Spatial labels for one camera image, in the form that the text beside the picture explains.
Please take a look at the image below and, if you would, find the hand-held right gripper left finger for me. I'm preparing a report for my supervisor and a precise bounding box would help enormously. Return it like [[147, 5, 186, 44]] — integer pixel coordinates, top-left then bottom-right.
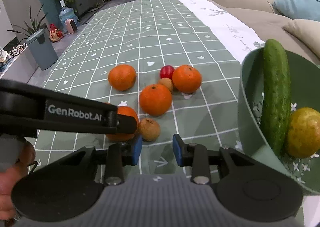
[[72, 134, 143, 186]]

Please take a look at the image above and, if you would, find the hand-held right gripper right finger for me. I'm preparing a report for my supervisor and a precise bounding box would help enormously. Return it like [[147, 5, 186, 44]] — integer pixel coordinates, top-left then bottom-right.
[[172, 134, 253, 184]]

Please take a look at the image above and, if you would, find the green cucumber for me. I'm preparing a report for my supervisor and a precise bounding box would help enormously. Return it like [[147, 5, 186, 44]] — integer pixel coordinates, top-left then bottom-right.
[[260, 39, 292, 157]]

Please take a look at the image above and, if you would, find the green bowl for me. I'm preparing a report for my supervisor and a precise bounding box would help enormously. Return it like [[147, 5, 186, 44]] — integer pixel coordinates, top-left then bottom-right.
[[237, 48, 320, 195]]

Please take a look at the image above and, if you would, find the small brown longan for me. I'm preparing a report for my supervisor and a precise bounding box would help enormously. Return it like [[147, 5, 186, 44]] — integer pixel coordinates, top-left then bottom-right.
[[158, 77, 174, 93]]

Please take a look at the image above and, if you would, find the beige sofa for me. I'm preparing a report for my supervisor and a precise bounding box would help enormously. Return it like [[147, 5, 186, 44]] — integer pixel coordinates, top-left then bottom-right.
[[206, 0, 320, 67]]

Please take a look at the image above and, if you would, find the long-leaved potted plant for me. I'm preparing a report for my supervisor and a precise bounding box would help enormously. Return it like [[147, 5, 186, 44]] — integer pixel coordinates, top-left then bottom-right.
[[7, 4, 49, 42]]

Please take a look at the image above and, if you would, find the white printed cloth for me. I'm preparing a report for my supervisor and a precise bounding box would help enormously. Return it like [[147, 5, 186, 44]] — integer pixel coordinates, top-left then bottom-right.
[[176, 0, 265, 65]]

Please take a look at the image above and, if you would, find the blue water jug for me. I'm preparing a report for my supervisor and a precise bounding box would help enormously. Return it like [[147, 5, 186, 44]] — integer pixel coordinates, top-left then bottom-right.
[[59, 0, 79, 30]]

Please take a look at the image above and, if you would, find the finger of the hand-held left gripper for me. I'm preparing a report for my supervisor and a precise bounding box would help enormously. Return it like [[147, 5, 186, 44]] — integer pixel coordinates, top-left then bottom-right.
[[104, 111, 139, 135]]

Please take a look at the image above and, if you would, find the pink space heater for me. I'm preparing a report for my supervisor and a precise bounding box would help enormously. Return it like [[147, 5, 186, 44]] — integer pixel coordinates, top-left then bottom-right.
[[65, 19, 78, 34]]

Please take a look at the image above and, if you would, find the beige cushion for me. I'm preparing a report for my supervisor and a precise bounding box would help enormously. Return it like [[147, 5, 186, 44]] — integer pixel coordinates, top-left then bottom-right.
[[282, 19, 320, 50]]

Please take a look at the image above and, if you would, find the orange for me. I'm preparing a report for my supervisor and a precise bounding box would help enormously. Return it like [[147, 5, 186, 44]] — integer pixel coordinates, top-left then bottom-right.
[[172, 65, 202, 94], [139, 84, 173, 117], [105, 103, 139, 142], [108, 64, 137, 91]]

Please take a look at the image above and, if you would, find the grey-blue trash bin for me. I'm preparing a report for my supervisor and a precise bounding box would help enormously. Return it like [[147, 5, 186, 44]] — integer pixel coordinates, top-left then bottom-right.
[[25, 29, 59, 71]]

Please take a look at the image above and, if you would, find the person's left hand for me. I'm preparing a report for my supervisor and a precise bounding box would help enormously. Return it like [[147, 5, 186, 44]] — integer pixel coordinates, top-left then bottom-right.
[[0, 139, 37, 221]]

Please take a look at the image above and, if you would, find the yellow-green citrus fruit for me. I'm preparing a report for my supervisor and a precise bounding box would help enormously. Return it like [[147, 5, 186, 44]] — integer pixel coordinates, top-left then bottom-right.
[[285, 107, 320, 159]]

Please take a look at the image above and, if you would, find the red gift bag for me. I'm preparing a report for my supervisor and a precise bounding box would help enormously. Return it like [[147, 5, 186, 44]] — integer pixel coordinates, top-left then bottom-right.
[[49, 24, 64, 42]]

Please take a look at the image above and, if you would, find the green checkered tablecloth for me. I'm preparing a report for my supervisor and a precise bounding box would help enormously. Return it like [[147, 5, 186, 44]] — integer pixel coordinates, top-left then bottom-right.
[[32, 0, 253, 187]]

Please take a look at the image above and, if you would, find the small red fruit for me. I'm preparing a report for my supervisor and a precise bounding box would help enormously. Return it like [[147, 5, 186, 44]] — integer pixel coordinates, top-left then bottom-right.
[[160, 65, 175, 80]]

